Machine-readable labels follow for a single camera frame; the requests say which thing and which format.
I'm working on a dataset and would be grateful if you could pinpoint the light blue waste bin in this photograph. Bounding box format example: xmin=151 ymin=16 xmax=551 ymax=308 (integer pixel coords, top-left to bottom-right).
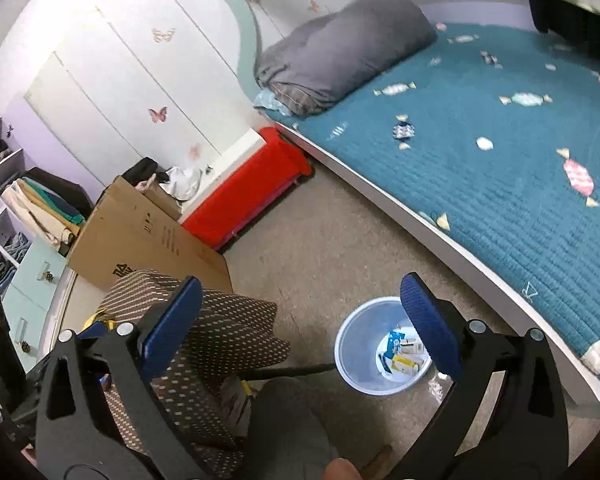
xmin=334 ymin=296 xmax=433 ymax=395

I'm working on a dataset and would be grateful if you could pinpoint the white crumpled cloth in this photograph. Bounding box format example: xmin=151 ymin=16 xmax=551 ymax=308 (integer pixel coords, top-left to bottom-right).
xmin=157 ymin=166 xmax=203 ymax=201

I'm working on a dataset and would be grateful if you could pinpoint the black bag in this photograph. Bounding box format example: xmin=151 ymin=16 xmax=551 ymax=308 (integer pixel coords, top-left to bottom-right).
xmin=121 ymin=157 xmax=161 ymax=186

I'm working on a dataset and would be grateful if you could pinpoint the white bed frame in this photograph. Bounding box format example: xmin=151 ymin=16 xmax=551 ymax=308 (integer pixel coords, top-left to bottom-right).
xmin=252 ymin=105 xmax=600 ymax=407

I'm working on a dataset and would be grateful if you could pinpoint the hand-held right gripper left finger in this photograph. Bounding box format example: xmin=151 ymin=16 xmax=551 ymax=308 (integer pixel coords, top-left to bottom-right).
xmin=35 ymin=276 xmax=211 ymax=480

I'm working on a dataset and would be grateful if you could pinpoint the pile of folded clothes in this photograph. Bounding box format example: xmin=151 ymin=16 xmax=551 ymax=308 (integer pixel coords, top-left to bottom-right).
xmin=2 ymin=167 xmax=93 ymax=253

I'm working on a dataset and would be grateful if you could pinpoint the round brown patterned table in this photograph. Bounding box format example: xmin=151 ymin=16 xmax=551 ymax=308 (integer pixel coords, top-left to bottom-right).
xmin=97 ymin=270 xmax=291 ymax=480

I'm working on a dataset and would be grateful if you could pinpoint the black hanging garment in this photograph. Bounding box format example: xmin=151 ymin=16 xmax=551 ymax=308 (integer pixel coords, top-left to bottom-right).
xmin=527 ymin=0 xmax=600 ymax=61

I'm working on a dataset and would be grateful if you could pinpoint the teal candy print bedspread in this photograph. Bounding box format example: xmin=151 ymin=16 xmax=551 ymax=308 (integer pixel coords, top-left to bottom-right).
xmin=275 ymin=22 xmax=600 ymax=376

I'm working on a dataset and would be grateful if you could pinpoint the grey folded duvet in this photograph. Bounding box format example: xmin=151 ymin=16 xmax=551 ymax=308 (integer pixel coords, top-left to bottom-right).
xmin=255 ymin=0 xmax=438 ymax=115

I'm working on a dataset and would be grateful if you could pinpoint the white wardrobe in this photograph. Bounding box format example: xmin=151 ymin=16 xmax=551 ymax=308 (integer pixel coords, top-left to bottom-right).
xmin=0 ymin=0 xmax=261 ymax=211

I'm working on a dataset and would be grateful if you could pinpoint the mint drawer cabinet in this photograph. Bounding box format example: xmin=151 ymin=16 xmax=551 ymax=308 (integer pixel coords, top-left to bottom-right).
xmin=2 ymin=237 xmax=71 ymax=376

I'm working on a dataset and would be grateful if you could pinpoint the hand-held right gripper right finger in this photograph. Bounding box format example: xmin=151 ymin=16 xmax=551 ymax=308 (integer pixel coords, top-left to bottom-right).
xmin=390 ymin=274 xmax=571 ymax=480

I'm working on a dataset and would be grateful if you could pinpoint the yellow wrapper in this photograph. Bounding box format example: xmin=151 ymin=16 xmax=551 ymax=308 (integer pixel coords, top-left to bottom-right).
xmin=80 ymin=310 xmax=118 ymax=333

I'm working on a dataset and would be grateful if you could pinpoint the grey cloth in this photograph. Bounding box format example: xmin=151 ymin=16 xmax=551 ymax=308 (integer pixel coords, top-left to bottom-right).
xmin=252 ymin=377 xmax=336 ymax=480

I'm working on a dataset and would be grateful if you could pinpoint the light blue pillow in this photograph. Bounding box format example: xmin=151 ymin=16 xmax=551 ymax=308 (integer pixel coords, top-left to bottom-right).
xmin=253 ymin=91 xmax=301 ymax=120

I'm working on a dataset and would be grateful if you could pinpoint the pile of wrappers and cartons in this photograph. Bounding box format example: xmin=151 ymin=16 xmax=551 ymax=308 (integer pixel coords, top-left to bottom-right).
xmin=377 ymin=330 xmax=431 ymax=378

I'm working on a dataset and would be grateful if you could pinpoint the brown cardboard box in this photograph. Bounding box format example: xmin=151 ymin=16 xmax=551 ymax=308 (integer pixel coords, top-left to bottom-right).
xmin=66 ymin=175 xmax=233 ymax=293

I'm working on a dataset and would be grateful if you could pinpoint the red covered storage bench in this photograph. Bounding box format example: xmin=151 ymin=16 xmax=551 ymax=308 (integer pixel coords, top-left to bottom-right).
xmin=178 ymin=127 xmax=313 ymax=251

